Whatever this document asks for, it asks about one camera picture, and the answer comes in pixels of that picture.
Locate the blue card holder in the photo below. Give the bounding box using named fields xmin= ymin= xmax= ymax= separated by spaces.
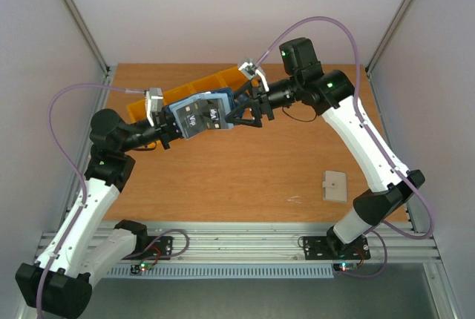
xmin=166 ymin=88 xmax=235 ymax=139

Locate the black VIP credit card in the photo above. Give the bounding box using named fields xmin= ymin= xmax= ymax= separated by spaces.
xmin=204 ymin=99 xmax=229 ymax=130

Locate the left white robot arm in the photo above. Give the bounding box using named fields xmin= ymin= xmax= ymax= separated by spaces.
xmin=15 ymin=109 xmax=182 ymax=318

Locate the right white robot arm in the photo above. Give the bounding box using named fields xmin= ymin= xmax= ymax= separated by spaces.
xmin=226 ymin=38 xmax=425 ymax=258

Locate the beige card holder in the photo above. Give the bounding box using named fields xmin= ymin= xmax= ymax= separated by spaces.
xmin=322 ymin=171 xmax=347 ymax=203

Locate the yellow bin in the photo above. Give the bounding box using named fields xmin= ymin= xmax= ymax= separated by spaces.
xmin=217 ymin=67 xmax=249 ymax=91
xmin=189 ymin=73 xmax=228 ymax=93
xmin=163 ymin=84 xmax=195 ymax=104
xmin=126 ymin=99 xmax=147 ymax=122

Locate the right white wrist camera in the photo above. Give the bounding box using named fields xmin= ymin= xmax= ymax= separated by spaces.
xmin=237 ymin=59 xmax=269 ymax=92

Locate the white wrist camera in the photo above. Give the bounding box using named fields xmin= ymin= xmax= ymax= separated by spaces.
xmin=237 ymin=59 xmax=269 ymax=92
xmin=145 ymin=88 xmax=163 ymax=127

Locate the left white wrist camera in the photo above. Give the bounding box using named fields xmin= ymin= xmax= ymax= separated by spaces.
xmin=145 ymin=88 xmax=163 ymax=127

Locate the aluminium rail frame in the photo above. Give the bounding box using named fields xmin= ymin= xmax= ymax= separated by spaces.
xmin=144 ymin=221 xmax=442 ymax=264

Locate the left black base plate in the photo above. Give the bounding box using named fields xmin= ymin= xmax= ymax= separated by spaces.
xmin=124 ymin=236 xmax=174 ymax=260

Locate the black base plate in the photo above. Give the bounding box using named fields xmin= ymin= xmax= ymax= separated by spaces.
xmin=299 ymin=236 xmax=371 ymax=261
xmin=124 ymin=236 xmax=174 ymax=260

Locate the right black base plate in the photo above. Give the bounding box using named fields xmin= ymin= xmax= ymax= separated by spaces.
xmin=299 ymin=236 xmax=371 ymax=261

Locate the grey slotted cable duct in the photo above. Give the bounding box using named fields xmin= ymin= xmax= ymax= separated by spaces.
xmin=105 ymin=263 xmax=334 ymax=280

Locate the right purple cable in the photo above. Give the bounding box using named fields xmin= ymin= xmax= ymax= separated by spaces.
xmin=255 ymin=16 xmax=435 ymax=279

